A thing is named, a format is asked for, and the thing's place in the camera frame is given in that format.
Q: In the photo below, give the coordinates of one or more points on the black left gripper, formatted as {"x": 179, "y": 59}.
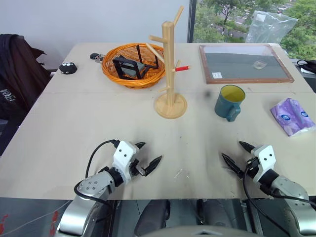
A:
{"x": 135, "y": 169}

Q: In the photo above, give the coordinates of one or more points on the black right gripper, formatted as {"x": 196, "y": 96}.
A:
{"x": 251, "y": 167}

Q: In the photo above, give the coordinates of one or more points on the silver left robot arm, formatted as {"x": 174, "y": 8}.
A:
{"x": 95, "y": 186}

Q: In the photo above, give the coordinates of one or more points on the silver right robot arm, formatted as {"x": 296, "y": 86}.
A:
{"x": 292, "y": 195}

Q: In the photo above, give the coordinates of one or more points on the wooden mug tree stand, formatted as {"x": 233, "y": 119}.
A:
{"x": 170, "y": 106}

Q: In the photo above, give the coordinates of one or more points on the teal mug yellow inside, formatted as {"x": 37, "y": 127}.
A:
{"x": 225, "y": 106}

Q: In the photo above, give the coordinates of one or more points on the dark rounded shape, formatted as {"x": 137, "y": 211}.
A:
{"x": 153, "y": 217}

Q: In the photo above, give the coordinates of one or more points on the purple tissue pack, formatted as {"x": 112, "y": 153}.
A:
{"x": 293, "y": 117}

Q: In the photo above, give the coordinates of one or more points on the orange wicker basket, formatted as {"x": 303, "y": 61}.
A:
{"x": 134, "y": 82}

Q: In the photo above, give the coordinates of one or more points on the small white label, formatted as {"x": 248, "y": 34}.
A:
{"x": 217, "y": 75}

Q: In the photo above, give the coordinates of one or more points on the wooden framed grey board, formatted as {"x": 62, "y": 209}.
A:
{"x": 244, "y": 66}

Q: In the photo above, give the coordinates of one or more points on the small clear plastic pouch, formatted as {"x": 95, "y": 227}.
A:
{"x": 259, "y": 64}

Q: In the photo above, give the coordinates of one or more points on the red tape peg marker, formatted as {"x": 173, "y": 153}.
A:
{"x": 183, "y": 68}

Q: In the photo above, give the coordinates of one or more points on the small black clip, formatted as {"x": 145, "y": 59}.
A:
{"x": 95, "y": 56}

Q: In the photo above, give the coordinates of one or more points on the black round toy with eyes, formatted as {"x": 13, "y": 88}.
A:
{"x": 67, "y": 68}

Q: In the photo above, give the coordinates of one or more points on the large clear plastic bag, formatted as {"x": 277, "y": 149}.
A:
{"x": 269, "y": 27}

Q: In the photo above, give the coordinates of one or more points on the dark jacket on chair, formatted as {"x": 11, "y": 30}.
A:
{"x": 17, "y": 74}

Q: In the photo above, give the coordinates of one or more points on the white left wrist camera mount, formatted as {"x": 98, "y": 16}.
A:
{"x": 124, "y": 152}

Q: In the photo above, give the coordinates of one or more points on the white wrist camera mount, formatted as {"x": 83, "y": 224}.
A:
{"x": 124, "y": 152}
{"x": 265, "y": 158}

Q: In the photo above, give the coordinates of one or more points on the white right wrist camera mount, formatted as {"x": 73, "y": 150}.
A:
{"x": 265, "y": 158}

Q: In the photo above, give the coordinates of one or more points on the black square frame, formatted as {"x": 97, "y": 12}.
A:
{"x": 118, "y": 67}

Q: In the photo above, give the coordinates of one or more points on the black window frame post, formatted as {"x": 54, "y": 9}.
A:
{"x": 192, "y": 21}

